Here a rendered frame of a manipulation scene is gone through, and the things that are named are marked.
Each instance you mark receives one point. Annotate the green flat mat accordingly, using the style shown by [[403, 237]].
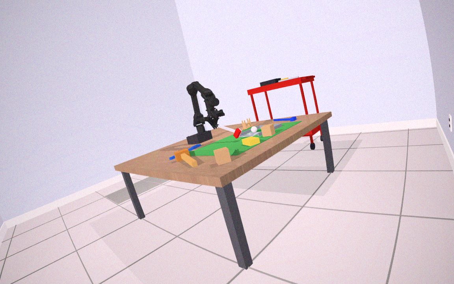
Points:
[[236, 143]]

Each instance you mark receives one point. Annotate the tan cube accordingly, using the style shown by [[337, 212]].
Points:
[[222, 155], [268, 130]]

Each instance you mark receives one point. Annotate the yellow rectangular block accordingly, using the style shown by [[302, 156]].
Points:
[[250, 141]]

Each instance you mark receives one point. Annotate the orange toy mallet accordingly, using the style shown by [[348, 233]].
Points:
[[184, 155]]

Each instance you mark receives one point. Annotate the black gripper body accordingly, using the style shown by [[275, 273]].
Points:
[[208, 117]]

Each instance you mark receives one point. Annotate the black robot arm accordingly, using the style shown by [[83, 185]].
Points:
[[209, 99]]

